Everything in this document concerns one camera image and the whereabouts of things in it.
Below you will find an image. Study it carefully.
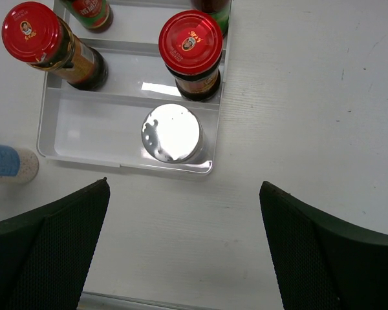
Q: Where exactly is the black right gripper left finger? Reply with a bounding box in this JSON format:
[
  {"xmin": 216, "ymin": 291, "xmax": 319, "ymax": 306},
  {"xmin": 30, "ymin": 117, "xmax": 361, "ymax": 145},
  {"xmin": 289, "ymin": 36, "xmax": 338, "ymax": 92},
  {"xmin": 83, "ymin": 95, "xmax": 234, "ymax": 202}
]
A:
[{"xmin": 0, "ymin": 178, "xmax": 111, "ymax": 309}]

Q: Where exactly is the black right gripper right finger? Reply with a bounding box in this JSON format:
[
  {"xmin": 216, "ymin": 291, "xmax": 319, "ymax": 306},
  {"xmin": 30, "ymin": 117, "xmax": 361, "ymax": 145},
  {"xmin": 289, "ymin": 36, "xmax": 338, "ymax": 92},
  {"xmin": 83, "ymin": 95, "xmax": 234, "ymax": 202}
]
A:
[{"xmin": 259, "ymin": 181, "xmax": 388, "ymax": 309}]

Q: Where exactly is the tall sauce bottle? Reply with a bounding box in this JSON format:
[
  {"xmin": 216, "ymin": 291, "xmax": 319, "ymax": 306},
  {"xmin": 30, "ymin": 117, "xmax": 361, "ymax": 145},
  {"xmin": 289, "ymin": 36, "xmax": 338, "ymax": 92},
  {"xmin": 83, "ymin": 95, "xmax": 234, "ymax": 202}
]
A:
[
  {"xmin": 190, "ymin": 0, "xmax": 232, "ymax": 36},
  {"xmin": 60, "ymin": 0, "xmax": 114, "ymax": 33}
]

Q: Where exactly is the white shaker bottle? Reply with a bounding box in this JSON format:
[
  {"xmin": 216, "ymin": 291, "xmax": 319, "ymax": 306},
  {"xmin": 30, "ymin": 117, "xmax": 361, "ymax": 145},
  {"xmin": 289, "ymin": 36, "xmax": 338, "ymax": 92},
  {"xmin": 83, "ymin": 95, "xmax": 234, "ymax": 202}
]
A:
[
  {"xmin": 0, "ymin": 145, "xmax": 39, "ymax": 184},
  {"xmin": 141, "ymin": 104, "xmax": 209, "ymax": 165}
]

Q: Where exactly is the red-lid sauce jar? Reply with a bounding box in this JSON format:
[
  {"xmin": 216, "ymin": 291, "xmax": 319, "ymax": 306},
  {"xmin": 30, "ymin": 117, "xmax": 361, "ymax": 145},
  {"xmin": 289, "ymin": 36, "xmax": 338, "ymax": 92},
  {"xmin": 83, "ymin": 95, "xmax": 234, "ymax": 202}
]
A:
[
  {"xmin": 1, "ymin": 1, "xmax": 109, "ymax": 90},
  {"xmin": 158, "ymin": 10, "xmax": 223, "ymax": 101}
]

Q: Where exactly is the white tiered organizer tray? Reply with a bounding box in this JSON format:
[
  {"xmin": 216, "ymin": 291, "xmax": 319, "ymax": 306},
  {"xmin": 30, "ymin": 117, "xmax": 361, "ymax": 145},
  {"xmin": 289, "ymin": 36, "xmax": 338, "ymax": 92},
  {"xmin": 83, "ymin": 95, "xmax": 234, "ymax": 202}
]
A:
[{"xmin": 37, "ymin": 1, "xmax": 223, "ymax": 175}]

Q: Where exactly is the aluminium front rail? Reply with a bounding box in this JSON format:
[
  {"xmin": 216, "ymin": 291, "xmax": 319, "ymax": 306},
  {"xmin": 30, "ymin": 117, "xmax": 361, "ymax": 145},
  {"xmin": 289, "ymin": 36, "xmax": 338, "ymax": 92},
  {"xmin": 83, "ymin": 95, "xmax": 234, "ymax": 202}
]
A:
[{"xmin": 76, "ymin": 292, "xmax": 209, "ymax": 310}]

